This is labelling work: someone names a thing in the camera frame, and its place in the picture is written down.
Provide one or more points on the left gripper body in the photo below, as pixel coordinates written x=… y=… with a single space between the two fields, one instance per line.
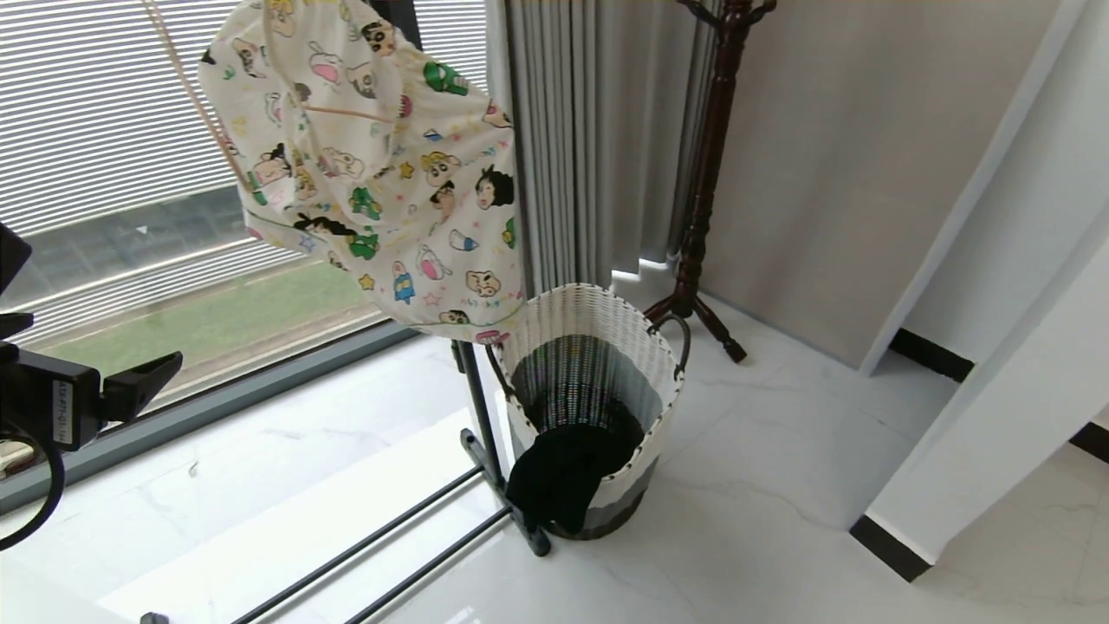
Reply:
x=43 y=403

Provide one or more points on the black garment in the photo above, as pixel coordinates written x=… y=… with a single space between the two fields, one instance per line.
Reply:
x=563 y=477

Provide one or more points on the pink clothes hanger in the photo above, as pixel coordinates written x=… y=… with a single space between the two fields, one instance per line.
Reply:
x=346 y=113
x=195 y=95

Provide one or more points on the dark brown wooden stand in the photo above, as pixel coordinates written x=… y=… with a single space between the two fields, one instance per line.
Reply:
x=706 y=173

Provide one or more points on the black clothes rack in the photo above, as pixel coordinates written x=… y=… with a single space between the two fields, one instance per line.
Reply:
x=485 y=416

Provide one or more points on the white laundry basket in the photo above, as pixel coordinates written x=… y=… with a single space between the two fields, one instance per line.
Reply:
x=598 y=347

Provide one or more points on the cream printed garment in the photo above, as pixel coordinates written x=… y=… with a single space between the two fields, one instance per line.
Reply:
x=390 y=173

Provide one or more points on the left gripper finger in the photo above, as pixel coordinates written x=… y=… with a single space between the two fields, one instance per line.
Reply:
x=139 y=377

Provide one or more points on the window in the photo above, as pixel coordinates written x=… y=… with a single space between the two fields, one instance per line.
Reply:
x=104 y=130

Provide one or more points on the beige curtain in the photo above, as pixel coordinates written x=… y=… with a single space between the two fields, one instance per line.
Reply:
x=572 y=130

